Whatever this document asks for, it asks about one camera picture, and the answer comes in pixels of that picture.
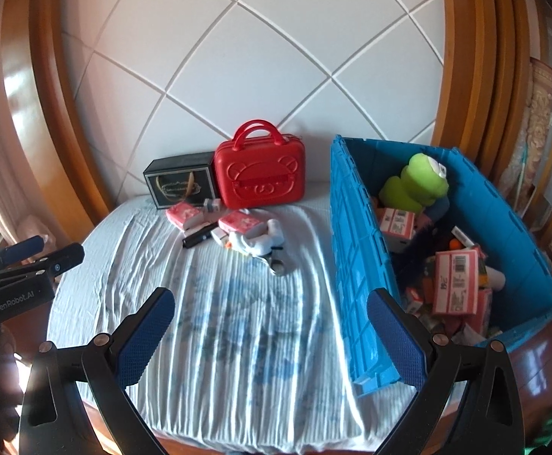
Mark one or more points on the small white orange box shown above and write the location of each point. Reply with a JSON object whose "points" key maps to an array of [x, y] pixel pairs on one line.
{"points": [[222, 239]]}

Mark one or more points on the wooden headboard frame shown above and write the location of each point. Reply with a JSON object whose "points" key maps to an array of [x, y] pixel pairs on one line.
{"points": [[57, 104]]}

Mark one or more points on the pink tissue packet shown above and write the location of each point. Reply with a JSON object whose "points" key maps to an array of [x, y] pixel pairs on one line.
{"points": [[238, 222], [188, 214]]}

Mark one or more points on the blue plastic crate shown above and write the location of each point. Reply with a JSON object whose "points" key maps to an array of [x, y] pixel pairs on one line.
{"points": [[356, 246]]}

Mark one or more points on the small black device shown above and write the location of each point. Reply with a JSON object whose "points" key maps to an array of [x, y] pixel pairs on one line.
{"points": [[197, 238]]}

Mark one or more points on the patterned rolled rug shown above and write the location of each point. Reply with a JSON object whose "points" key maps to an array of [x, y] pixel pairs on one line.
{"points": [[536, 118]]}

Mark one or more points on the green frog plush toy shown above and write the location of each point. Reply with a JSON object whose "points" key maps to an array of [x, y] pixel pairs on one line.
{"points": [[408, 185]]}

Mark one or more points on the pink white barcode box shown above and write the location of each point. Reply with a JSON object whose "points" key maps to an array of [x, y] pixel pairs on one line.
{"points": [[396, 222]]}

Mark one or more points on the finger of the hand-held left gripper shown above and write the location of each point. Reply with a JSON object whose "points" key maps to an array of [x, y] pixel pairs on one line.
{"points": [[62, 258], [24, 246]]}

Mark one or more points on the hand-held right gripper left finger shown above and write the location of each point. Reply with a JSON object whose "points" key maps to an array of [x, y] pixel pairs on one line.
{"points": [[145, 336]]}

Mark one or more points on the red hard-shell carry case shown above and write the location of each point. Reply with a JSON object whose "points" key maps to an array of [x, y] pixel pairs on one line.
{"points": [[261, 175]]}

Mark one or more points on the black gift box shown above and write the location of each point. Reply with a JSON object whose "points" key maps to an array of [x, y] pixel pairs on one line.
{"points": [[176, 180]]}

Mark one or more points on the small pink white box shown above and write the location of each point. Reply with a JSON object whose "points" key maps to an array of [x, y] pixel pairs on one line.
{"points": [[414, 299]]}

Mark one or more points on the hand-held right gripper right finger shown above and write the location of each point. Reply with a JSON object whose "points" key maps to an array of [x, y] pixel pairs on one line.
{"points": [[396, 341]]}

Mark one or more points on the dark blue fluffy duster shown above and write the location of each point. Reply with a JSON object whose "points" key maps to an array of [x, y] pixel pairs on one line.
{"points": [[413, 256]]}

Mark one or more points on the large pink white carton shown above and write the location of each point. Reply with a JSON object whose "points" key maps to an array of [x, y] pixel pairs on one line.
{"points": [[456, 284]]}

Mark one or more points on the white plush toy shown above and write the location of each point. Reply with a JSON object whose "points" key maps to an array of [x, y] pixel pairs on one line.
{"points": [[257, 239]]}

